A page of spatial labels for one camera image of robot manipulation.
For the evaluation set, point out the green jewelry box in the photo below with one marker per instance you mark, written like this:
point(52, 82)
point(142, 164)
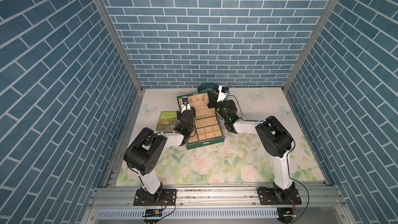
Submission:
point(207, 128)

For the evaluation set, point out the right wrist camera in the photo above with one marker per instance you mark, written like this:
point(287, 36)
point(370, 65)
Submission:
point(223, 93)

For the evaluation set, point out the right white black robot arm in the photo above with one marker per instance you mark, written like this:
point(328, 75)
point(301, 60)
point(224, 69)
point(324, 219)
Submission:
point(275, 139)

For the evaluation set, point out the floral table mat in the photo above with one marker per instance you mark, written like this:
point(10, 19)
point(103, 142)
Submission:
point(240, 158)

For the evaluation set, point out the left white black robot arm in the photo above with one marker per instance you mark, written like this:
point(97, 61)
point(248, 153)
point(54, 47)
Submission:
point(144, 152)

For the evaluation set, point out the teal plastic bin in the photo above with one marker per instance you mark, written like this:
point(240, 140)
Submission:
point(207, 87)

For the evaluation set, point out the aluminium mounting rail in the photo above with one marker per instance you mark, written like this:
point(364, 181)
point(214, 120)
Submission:
point(219, 196)

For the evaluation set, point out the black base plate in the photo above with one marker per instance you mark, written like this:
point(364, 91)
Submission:
point(276, 196)
point(162, 197)

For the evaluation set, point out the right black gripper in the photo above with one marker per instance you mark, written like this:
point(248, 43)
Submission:
point(212, 101)

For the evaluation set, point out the green paperback book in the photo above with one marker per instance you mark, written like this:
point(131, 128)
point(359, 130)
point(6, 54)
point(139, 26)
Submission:
point(167, 121)

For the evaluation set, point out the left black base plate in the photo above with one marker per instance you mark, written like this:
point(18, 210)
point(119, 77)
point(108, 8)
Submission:
point(162, 197)

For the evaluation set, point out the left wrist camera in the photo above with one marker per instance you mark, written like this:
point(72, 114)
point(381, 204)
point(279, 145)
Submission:
point(184, 100)

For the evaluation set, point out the right controller board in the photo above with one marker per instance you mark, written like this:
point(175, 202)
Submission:
point(286, 212)

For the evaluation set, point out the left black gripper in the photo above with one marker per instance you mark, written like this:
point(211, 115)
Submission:
point(192, 112)

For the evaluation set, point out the controller board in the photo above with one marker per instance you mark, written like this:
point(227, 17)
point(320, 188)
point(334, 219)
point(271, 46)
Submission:
point(153, 213)
point(286, 212)

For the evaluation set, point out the left controller board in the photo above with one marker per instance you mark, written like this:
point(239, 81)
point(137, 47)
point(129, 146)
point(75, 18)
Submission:
point(153, 213)

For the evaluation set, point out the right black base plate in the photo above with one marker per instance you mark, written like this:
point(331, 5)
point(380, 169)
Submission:
point(276, 196)

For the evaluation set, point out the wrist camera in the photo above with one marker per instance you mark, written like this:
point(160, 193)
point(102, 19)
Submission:
point(184, 100)
point(223, 93)

